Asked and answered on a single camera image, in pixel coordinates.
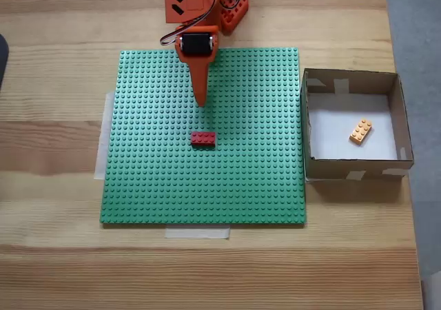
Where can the white paper sheet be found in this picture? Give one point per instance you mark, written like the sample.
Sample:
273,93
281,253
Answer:
330,134

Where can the masking tape strip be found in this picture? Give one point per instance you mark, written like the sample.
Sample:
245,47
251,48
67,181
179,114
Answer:
100,151
196,233

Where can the open cardboard box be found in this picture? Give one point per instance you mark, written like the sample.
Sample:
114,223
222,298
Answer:
327,168

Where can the black rounded object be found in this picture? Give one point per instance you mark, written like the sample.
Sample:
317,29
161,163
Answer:
2,62

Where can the yellow lego block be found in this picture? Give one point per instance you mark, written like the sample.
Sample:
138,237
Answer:
361,132

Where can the green lego baseplate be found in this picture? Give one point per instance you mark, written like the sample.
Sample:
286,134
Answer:
155,134

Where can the red lego block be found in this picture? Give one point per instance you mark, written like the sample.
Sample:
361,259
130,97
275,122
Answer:
204,139

